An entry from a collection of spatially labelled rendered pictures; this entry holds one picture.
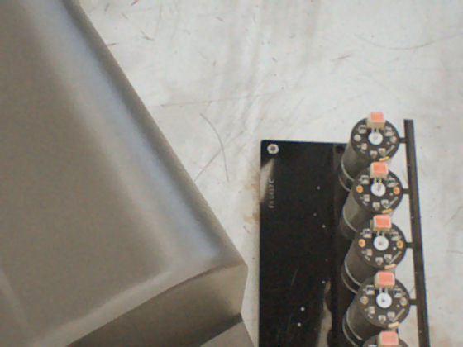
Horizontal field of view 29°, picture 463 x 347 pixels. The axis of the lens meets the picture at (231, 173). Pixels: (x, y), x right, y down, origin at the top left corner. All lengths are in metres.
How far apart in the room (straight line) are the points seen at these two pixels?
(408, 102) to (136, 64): 0.16
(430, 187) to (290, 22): 0.13
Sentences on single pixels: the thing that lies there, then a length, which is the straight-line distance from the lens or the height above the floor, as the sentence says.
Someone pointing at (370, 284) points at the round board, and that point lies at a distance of 0.42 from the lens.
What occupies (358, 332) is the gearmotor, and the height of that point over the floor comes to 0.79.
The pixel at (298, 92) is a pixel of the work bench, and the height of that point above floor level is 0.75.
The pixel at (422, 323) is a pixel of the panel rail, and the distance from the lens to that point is 0.42.
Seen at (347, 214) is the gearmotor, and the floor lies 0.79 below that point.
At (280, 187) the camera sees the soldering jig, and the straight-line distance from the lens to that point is 0.49.
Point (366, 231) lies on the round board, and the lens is 0.43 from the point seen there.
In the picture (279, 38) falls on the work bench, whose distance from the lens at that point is 0.55.
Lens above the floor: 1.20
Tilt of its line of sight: 65 degrees down
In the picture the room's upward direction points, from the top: 6 degrees clockwise
